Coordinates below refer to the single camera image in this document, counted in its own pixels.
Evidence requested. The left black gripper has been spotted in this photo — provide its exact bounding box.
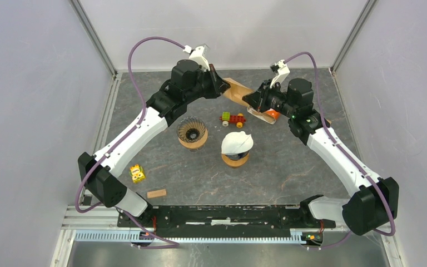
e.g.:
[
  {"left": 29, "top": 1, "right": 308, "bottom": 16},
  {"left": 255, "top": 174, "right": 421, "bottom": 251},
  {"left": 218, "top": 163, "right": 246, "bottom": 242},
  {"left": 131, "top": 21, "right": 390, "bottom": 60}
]
[{"left": 185, "top": 64, "right": 231, "bottom": 104}]

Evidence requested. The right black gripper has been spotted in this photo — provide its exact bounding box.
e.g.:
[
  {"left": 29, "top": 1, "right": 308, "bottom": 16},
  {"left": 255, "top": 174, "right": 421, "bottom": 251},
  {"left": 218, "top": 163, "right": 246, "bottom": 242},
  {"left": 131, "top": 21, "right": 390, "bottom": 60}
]
[{"left": 242, "top": 79, "right": 296, "bottom": 118}]

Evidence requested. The orange coffee filter box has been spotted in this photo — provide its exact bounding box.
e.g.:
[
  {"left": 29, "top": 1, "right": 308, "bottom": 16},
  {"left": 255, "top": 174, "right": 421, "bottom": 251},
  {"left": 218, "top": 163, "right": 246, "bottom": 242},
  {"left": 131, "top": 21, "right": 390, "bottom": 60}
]
[{"left": 247, "top": 107, "right": 281, "bottom": 125}]

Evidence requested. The brown paper coffee filter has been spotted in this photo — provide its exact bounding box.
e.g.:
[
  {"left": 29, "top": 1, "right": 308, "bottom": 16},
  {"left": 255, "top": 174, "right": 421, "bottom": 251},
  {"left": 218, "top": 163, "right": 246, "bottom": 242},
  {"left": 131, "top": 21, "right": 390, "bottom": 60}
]
[{"left": 222, "top": 78, "right": 253, "bottom": 107}]

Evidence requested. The smoky grey dripper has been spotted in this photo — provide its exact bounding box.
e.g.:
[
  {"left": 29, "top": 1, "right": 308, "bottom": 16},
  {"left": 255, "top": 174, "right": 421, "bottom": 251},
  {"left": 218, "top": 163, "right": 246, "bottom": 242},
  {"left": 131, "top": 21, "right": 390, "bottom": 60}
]
[{"left": 177, "top": 116, "right": 207, "bottom": 143}]

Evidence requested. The white paper coffee filter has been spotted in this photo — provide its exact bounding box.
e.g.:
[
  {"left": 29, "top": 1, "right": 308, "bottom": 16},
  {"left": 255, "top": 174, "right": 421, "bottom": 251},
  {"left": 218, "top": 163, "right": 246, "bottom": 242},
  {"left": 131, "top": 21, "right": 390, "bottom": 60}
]
[{"left": 221, "top": 131, "right": 254, "bottom": 155}]

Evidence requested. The blue plastic dripper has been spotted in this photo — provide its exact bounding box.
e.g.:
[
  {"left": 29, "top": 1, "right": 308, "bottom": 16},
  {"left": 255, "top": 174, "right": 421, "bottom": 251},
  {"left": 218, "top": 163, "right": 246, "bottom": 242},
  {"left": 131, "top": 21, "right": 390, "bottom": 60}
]
[{"left": 225, "top": 151, "right": 249, "bottom": 161}]

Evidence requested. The wooden ring stand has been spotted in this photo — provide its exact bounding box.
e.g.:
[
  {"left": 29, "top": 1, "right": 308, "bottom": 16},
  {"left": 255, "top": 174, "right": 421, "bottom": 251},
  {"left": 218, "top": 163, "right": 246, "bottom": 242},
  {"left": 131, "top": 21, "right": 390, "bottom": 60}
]
[
  {"left": 221, "top": 154, "right": 250, "bottom": 169},
  {"left": 178, "top": 128, "right": 208, "bottom": 150}
]

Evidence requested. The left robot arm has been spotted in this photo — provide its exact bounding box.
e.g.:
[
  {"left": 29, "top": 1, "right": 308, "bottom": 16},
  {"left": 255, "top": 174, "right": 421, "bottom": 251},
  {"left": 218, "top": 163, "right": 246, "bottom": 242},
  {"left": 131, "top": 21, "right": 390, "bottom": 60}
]
[{"left": 77, "top": 60, "right": 230, "bottom": 227}]

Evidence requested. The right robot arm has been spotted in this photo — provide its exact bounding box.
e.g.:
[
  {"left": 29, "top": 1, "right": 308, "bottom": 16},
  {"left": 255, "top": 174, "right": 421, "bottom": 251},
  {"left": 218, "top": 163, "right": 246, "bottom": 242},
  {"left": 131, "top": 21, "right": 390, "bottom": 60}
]
[{"left": 242, "top": 78, "right": 399, "bottom": 236}]

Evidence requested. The toy brick car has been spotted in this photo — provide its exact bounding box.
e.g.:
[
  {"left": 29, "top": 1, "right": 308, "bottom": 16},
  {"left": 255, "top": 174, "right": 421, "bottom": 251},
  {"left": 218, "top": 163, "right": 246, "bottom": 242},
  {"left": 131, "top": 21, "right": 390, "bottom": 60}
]
[{"left": 219, "top": 112, "right": 247, "bottom": 128}]

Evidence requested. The yellow juice carton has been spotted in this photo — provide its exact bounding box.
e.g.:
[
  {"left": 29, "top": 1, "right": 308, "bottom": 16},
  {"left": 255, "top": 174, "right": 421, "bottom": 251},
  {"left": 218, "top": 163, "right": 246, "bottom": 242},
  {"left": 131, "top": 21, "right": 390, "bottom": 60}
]
[{"left": 129, "top": 164, "right": 146, "bottom": 184}]

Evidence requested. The small wooden block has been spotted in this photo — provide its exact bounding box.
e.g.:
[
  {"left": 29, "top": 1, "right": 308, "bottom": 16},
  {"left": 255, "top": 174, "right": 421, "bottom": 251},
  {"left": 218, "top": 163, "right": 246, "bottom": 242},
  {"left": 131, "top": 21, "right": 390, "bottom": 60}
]
[{"left": 147, "top": 189, "right": 167, "bottom": 199}]

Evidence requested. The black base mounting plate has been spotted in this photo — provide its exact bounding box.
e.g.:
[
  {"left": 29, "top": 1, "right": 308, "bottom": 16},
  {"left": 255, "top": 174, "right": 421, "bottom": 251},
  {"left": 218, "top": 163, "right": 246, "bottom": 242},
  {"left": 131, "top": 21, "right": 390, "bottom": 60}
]
[{"left": 137, "top": 205, "right": 336, "bottom": 238}]

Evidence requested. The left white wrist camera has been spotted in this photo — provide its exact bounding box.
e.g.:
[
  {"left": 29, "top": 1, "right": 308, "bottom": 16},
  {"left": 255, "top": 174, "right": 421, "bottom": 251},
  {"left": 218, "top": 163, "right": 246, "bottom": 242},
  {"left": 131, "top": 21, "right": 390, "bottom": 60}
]
[{"left": 188, "top": 44, "right": 210, "bottom": 71}]

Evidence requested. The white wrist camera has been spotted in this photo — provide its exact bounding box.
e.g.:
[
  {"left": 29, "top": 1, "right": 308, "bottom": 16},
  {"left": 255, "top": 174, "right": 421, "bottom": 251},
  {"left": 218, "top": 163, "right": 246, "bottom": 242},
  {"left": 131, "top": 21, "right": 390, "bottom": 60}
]
[
  {"left": 270, "top": 60, "right": 290, "bottom": 88},
  {"left": 188, "top": 44, "right": 210, "bottom": 71}
]

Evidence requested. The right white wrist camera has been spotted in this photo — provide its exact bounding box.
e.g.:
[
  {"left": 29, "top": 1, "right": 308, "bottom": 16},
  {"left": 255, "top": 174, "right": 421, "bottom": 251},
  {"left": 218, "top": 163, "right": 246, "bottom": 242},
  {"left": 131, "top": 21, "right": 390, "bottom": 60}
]
[{"left": 270, "top": 60, "right": 290, "bottom": 88}]

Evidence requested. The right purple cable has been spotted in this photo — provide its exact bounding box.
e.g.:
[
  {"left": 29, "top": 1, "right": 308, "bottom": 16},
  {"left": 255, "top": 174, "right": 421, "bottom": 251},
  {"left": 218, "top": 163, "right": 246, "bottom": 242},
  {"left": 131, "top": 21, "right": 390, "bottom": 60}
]
[{"left": 283, "top": 51, "right": 397, "bottom": 251}]

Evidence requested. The white slotted cable duct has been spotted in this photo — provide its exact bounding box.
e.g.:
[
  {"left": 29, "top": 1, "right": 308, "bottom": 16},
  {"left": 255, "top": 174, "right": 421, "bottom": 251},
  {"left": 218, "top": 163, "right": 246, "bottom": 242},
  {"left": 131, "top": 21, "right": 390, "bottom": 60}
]
[{"left": 74, "top": 230, "right": 322, "bottom": 245}]

